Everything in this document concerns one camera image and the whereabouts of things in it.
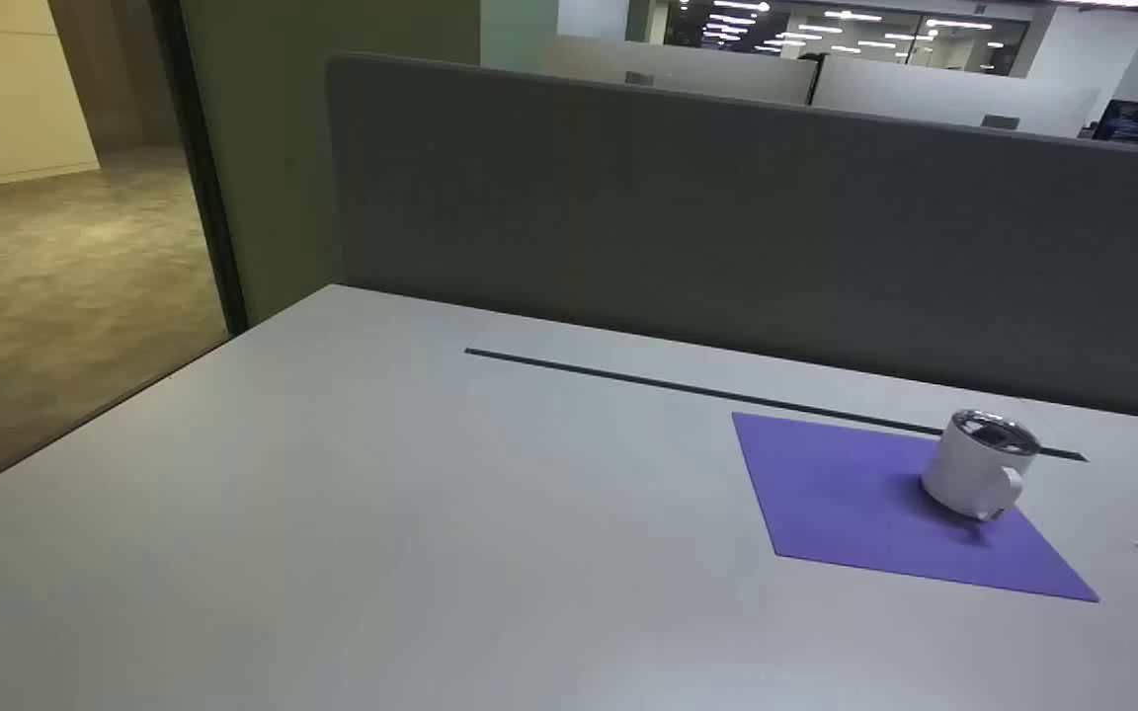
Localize grey desk partition screen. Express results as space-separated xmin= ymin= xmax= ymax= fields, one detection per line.
xmin=325 ymin=52 xmax=1138 ymax=427

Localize purple mat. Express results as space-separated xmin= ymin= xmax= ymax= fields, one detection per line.
xmin=731 ymin=412 xmax=1100 ymax=603

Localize row of white partition screens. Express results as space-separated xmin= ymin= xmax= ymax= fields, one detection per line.
xmin=535 ymin=36 xmax=1101 ymax=138

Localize white mug with clear lid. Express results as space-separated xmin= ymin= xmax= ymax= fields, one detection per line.
xmin=921 ymin=409 xmax=1041 ymax=521

